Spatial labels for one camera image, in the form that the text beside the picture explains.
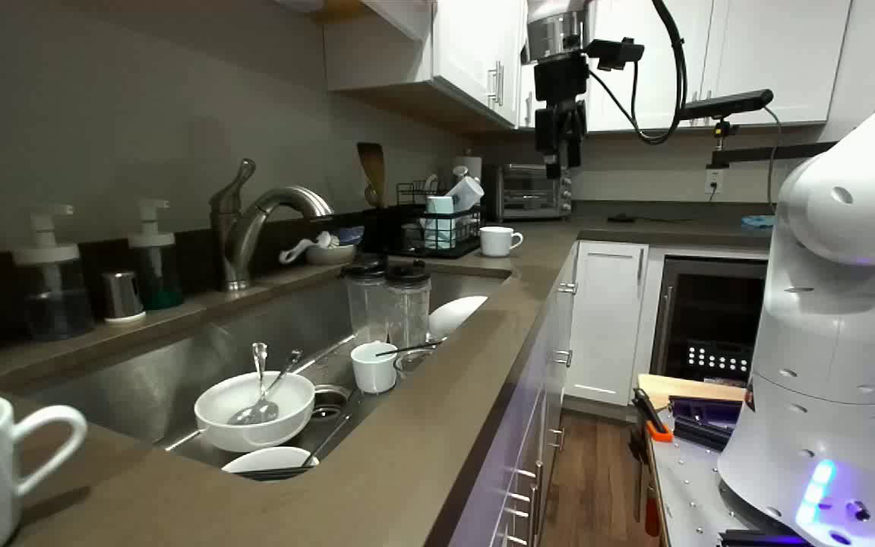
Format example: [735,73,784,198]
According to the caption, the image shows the metal teaspoon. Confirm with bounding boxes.
[374,341,445,360]

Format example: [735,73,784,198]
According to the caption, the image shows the green soap dispenser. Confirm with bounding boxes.
[128,198,188,313]

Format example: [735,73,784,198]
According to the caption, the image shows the clear glass in sink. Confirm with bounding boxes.
[342,257,391,343]

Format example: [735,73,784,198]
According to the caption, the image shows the small white plate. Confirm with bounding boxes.
[220,443,322,480]

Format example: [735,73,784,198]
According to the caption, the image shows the white cup with coffee residue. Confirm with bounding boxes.
[349,341,403,397]

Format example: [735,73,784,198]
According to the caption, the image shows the orange and black tool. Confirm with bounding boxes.
[629,386,682,446]

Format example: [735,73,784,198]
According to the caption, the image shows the small blue dish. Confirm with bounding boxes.
[737,208,779,235]

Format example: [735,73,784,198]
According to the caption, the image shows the white plastic scoop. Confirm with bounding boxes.
[276,235,318,271]

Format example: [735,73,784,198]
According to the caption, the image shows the wooden board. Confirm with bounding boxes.
[635,369,751,409]

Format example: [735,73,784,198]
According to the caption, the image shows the lower cabinets with metal handles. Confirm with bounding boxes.
[446,246,580,547]

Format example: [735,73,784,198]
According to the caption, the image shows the white upper cabinet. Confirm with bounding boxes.
[322,0,537,136]
[584,0,875,136]

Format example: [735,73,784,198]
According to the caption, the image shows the metal utensil handle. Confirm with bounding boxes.
[248,341,270,406]

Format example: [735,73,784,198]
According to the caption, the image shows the black camera on stand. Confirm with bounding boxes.
[677,87,837,174]

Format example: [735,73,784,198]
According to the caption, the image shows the stainless steel sink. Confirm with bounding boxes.
[0,257,513,486]

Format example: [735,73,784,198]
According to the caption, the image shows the white lower cabinet door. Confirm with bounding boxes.
[561,238,654,409]

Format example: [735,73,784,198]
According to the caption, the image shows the white bowl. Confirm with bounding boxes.
[192,366,318,456]

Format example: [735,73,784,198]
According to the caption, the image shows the light blue cup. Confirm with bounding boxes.
[424,192,458,251]

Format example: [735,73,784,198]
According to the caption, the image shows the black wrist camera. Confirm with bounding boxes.
[586,37,649,77]

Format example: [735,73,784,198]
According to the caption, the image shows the clear soap dispenser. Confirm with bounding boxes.
[10,203,92,343]

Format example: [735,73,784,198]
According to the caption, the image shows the small metal cup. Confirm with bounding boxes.
[100,268,148,328]

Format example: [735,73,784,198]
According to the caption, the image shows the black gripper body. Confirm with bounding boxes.
[528,51,596,128]

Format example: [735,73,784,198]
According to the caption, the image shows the grey bowl with utensils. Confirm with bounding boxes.
[301,240,362,271]

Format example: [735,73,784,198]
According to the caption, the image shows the brushed metal faucet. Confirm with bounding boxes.
[207,156,336,293]

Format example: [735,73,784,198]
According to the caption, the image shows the black wire dish rack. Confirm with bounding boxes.
[398,199,488,261]

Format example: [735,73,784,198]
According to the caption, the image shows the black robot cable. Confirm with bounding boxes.
[586,0,691,149]

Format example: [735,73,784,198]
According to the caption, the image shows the metal spoon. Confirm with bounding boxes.
[228,346,310,428]

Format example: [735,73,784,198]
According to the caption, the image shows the wooden spatula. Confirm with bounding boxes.
[357,139,391,213]

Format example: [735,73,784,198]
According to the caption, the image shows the small white cup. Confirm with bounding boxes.
[478,222,528,261]

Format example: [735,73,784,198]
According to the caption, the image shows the large white plate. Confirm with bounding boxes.
[425,290,493,343]

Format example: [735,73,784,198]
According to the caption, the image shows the black wine cooler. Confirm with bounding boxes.
[647,251,772,386]

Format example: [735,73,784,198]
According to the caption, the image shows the dark purple box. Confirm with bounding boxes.
[669,395,749,453]

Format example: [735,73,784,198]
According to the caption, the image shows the silver toaster oven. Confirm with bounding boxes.
[493,160,576,225]

